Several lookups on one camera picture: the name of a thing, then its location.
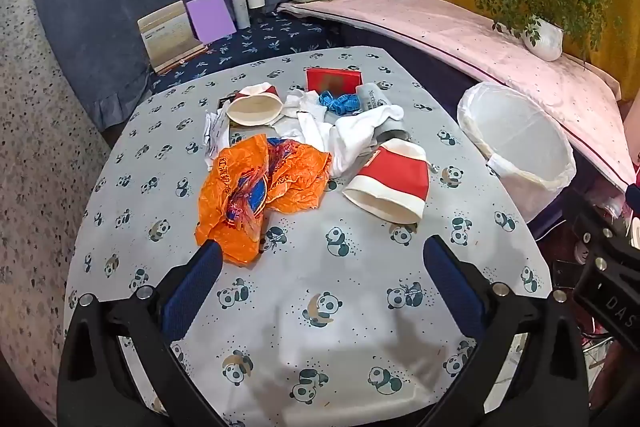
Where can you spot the pink cloth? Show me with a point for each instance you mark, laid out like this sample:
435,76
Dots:
450,32

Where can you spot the purple card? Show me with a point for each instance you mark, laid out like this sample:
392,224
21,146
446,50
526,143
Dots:
211,19

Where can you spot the white paper towel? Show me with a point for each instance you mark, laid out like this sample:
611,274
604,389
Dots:
307,109

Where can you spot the white paper receipts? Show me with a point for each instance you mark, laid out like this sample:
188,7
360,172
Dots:
215,137

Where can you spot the bin with white bag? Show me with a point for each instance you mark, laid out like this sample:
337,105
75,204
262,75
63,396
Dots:
520,142

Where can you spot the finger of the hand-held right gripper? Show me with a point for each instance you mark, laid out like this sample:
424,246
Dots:
600,232

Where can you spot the blue measuring tape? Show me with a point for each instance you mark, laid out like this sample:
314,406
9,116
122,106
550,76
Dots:
340,103

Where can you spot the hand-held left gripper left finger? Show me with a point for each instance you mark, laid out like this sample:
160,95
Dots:
194,288

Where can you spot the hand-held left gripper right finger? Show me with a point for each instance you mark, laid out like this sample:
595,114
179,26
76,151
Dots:
454,287

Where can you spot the white bottle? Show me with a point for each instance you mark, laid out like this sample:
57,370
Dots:
240,9

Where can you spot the orange plastic bag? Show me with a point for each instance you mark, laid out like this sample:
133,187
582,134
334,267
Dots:
295,177

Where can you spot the red paper envelope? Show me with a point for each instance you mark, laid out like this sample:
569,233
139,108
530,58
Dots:
332,79

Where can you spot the panda print tablecloth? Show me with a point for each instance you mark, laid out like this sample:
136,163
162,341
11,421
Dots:
325,237

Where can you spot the red white paper cup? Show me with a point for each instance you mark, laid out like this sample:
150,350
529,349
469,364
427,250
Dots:
395,177
252,109

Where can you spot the dark blue patterned cloth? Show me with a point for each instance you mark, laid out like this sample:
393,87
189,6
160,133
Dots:
270,39

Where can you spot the white crumpled cloth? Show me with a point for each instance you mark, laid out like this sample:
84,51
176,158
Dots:
357,132

